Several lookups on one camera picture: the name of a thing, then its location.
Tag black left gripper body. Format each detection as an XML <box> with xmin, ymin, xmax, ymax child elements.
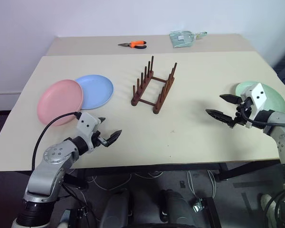
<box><xmin>86</xmin><ymin>129</ymin><xmax>110</xmax><ymax>152</ymax></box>

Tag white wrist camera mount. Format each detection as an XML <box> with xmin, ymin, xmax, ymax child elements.
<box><xmin>75</xmin><ymin>112</ymin><xmax>102</xmax><ymax>143</ymax></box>
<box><xmin>241</xmin><ymin>82</ymin><xmax>269</xmax><ymax>114</ymax></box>

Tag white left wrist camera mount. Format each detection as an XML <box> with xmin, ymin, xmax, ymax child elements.
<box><xmin>75</xmin><ymin>112</ymin><xmax>102</xmax><ymax>143</ymax></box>

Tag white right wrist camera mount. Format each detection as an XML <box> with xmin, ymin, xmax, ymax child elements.
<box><xmin>241</xmin><ymin>82</ymin><xmax>269</xmax><ymax>114</ymax></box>

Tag pale green plastic bag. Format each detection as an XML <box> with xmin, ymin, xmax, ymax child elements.
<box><xmin>169</xmin><ymin>30</ymin><xmax>209</xmax><ymax>49</ymax></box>

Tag dark rounded shape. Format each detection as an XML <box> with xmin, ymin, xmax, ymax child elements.
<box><xmin>158</xmin><ymin>189</ymin><xmax>198</xmax><ymax>224</ymax></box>
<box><xmin>99</xmin><ymin>188</ymin><xmax>134</xmax><ymax>228</ymax></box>

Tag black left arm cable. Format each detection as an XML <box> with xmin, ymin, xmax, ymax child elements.
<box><xmin>31</xmin><ymin>111</ymin><xmax>83</xmax><ymax>171</ymax></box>

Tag pink plate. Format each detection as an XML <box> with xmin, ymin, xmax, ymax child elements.
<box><xmin>37</xmin><ymin>79</ymin><xmax>84</xmax><ymax>127</ymax></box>

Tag orange handled pliers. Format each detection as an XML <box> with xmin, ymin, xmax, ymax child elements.
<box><xmin>117</xmin><ymin>40</ymin><xmax>148</xmax><ymax>50</ymax></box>

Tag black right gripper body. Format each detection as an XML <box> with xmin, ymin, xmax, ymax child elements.
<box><xmin>228</xmin><ymin>96</ymin><xmax>254</xmax><ymax>129</ymax></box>

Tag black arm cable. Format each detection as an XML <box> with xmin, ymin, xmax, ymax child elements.
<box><xmin>31</xmin><ymin>111</ymin><xmax>83</xmax><ymax>171</ymax></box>
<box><xmin>241</xmin><ymin>101</ymin><xmax>268</xmax><ymax>125</ymax></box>

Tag green plate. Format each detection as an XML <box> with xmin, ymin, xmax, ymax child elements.
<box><xmin>235</xmin><ymin>81</ymin><xmax>285</xmax><ymax>114</ymax></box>

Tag white floor cable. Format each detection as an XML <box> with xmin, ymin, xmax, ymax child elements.
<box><xmin>186</xmin><ymin>169</ymin><xmax>217</xmax><ymax>198</ymax></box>
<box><xmin>88</xmin><ymin>171</ymin><xmax>166</xmax><ymax>191</ymax></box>

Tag blue plate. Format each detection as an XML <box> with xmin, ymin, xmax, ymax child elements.
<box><xmin>75</xmin><ymin>74</ymin><xmax>114</xmax><ymax>111</ymax></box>

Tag brown wooden dish rack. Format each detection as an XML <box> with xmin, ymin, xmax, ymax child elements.
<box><xmin>130</xmin><ymin>55</ymin><xmax>178</xmax><ymax>114</ymax></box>

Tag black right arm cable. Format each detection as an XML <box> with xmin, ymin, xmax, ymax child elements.
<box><xmin>241</xmin><ymin>101</ymin><xmax>268</xmax><ymax>125</ymax></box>

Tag green metal floor fitting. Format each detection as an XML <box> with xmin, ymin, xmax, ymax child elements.
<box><xmin>192</xmin><ymin>198</ymin><xmax>206</xmax><ymax>212</ymax></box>

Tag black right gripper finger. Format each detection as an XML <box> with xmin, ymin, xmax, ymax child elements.
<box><xmin>219</xmin><ymin>94</ymin><xmax>242</xmax><ymax>105</ymax></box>
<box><xmin>205</xmin><ymin>109</ymin><xmax>236</xmax><ymax>124</ymax></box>

